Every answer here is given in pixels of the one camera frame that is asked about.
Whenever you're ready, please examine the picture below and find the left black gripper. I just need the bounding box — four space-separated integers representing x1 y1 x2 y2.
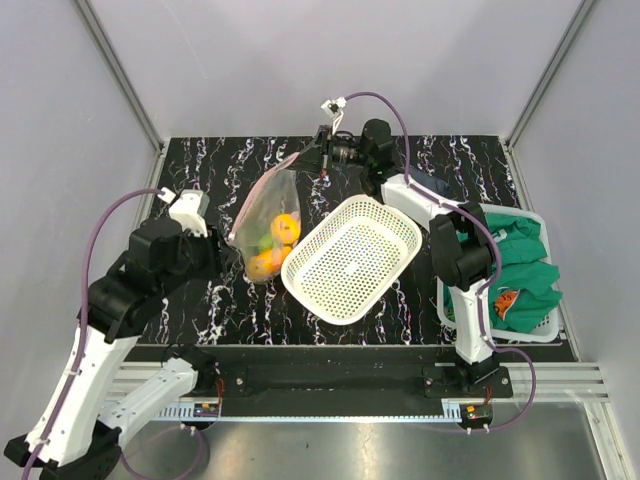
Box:
159 218 241 294

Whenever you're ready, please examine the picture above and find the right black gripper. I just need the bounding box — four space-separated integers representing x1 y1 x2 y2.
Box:
284 126 371 178

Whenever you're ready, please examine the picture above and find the clear zip top bag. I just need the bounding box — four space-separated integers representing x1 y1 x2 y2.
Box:
228 153 302 283

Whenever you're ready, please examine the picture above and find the yellow fake orange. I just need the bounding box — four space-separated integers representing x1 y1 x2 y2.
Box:
270 213 301 245

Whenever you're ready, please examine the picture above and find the orange fake mango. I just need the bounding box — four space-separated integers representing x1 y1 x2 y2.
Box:
273 245 292 268

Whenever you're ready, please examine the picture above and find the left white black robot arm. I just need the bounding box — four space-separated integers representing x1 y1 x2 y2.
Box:
4 218 229 479

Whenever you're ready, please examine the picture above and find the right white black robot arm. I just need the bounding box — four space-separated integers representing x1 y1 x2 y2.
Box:
292 119 501 397

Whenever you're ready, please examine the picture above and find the small orange fake tangerine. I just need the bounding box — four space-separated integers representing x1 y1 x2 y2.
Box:
247 249 282 282

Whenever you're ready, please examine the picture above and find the green fake lime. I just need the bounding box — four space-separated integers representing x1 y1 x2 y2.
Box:
257 234 275 253

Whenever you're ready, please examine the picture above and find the white perforated tray basket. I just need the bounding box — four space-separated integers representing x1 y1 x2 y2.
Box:
281 195 422 326

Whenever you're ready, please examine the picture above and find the folded navy blue cloth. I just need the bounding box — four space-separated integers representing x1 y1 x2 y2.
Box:
410 168 450 198

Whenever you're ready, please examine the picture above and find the green cloth garment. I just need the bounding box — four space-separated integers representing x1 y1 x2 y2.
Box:
444 212 562 334

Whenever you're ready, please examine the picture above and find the white laundry basket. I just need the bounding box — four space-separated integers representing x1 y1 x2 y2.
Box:
437 201 560 344

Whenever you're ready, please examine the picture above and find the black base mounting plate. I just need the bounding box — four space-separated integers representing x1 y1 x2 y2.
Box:
177 361 514 400

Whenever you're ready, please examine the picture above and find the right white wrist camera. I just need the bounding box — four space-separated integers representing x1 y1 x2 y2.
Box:
321 97 347 134

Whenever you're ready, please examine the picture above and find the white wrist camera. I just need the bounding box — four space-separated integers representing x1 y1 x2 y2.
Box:
157 187 210 238
321 97 347 134

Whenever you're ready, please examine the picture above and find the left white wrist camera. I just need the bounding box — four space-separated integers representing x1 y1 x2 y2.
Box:
157 187 210 238

